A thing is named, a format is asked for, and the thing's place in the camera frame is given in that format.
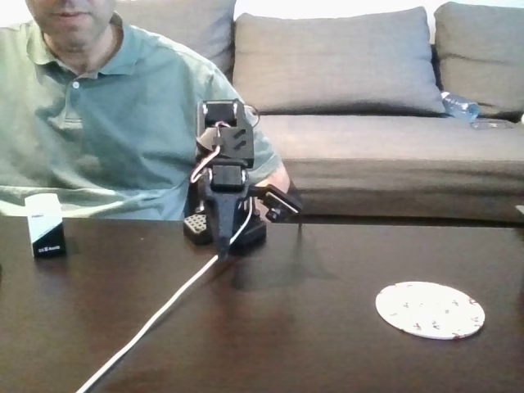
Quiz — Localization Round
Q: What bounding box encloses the white and black servo box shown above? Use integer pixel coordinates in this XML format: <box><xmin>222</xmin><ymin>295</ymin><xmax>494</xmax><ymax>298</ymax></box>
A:
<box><xmin>24</xmin><ymin>192</ymin><xmax>69</xmax><ymax>260</ymax></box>

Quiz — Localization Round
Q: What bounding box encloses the person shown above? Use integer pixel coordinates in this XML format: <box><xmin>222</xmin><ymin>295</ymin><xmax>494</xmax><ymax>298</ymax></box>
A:
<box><xmin>0</xmin><ymin>0</ymin><xmax>292</xmax><ymax>222</ymax></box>

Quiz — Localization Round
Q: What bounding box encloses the grey sofa back cushion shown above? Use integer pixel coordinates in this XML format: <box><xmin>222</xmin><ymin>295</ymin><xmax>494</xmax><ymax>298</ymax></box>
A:
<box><xmin>114</xmin><ymin>0</ymin><xmax>238</xmax><ymax>79</ymax></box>
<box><xmin>432</xmin><ymin>1</ymin><xmax>524</xmax><ymax>120</ymax></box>
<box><xmin>231</xmin><ymin>6</ymin><xmax>448</xmax><ymax>118</ymax></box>

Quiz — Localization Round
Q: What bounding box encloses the grey fabric sofa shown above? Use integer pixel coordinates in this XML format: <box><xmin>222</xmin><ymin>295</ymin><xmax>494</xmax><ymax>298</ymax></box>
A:
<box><xmin>114</xmin><ymin>0</ymin><xmax>524</xmax><ymax>225</ymax></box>

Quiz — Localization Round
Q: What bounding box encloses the round white speckled coaster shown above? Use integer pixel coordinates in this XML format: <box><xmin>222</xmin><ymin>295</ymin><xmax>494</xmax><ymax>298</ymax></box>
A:
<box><xmin>374</xmin><ymin>280</ymin><xmax>487</xmax><ymax>341</ymax></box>

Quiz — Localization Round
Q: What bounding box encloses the clear plastic water bottle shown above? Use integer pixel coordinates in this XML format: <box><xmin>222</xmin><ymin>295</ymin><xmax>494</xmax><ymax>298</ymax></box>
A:
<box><xmin>439</xmin><ymin>91</ymin><xmax>481</xmax><ymax>122</ymax></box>

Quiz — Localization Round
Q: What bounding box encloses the clear glass dish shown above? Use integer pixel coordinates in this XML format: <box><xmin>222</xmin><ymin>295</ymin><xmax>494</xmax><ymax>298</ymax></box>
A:
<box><xmin>469</xmin><ymin>119</ymin><xmax>516</xmax><ymax>132</ymax></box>

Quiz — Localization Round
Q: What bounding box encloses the black gripper camera mount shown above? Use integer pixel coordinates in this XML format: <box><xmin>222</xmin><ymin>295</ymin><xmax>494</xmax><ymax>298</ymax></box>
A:
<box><xmin>255</xmin><ymin>183</ymin><xmax>305</xmax><ymax>224</ymax></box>

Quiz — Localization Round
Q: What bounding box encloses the thin black camera cable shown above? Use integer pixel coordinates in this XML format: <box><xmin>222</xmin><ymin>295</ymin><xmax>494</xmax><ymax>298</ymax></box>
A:
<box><xmin>244</xmin><ymin>103</ymin><xmax>262</xmax><ymax>129</ymax></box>

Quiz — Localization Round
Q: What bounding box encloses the white cable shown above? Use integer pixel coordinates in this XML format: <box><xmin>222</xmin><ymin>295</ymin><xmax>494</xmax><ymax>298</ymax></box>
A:
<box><xmin>75</xmin><ymin>199</ymin><xmax>258</xmax><ymax>393</ymax></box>

